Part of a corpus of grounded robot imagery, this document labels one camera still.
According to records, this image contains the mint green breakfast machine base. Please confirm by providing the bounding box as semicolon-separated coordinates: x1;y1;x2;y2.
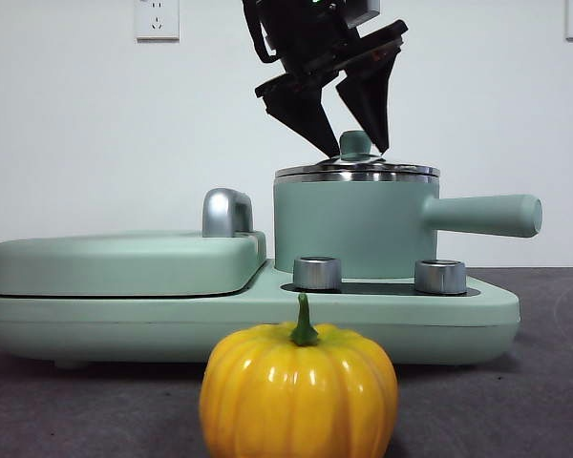
0;260;522;371

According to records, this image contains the silver control knob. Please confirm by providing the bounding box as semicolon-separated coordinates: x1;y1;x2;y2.
292;256;344;292
414;259;469;295

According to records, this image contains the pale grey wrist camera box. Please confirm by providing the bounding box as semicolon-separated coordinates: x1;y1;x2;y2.
344;0;381;27

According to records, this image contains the mint green pot with handle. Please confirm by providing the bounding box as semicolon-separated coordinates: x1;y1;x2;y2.
272;172;544;282

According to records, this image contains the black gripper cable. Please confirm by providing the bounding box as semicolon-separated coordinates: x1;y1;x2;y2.
242;0;276;64

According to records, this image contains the mint green hinged griddle cover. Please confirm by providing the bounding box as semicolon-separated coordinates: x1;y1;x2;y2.
0;188;269;300

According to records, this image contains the yellow pumpkin with green stem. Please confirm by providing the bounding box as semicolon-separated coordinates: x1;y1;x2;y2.
199;293;401;458

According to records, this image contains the glass lid with green knob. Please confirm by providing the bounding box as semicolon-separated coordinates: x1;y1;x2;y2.
273;130;441;177

